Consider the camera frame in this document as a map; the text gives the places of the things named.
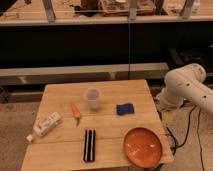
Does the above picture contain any black white striped eraser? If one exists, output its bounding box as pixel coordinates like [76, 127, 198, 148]
[83, 130, 96, 162]

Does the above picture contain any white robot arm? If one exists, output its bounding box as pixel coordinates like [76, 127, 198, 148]
[157, 63, 213, 116]

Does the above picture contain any clear plastic cup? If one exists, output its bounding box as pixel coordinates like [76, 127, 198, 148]
[84, 88, 100, 110]

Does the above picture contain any wooden table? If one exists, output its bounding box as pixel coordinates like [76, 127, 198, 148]
[21, 80, 174, 171]

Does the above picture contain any blue sponge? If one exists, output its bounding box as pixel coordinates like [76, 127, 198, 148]
[116, 103, 134, 116]

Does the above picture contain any orange carrot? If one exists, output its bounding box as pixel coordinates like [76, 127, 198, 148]
[71, 102, 81, 127]

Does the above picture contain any orange plate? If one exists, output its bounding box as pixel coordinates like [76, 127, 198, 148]
[123, 127, 163, 168]

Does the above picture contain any cluttered tray on bench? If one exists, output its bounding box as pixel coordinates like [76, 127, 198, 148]
[98, 0, 156, 16]

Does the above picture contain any white plastic bottle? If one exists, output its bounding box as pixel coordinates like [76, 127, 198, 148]
[26, 112, 62, 142]

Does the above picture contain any black box on shelf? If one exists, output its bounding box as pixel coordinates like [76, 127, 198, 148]
[166, 48, 213, 71]

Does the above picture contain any black floor cable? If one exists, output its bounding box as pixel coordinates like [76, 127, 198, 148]
[156, 105, 207, 171]

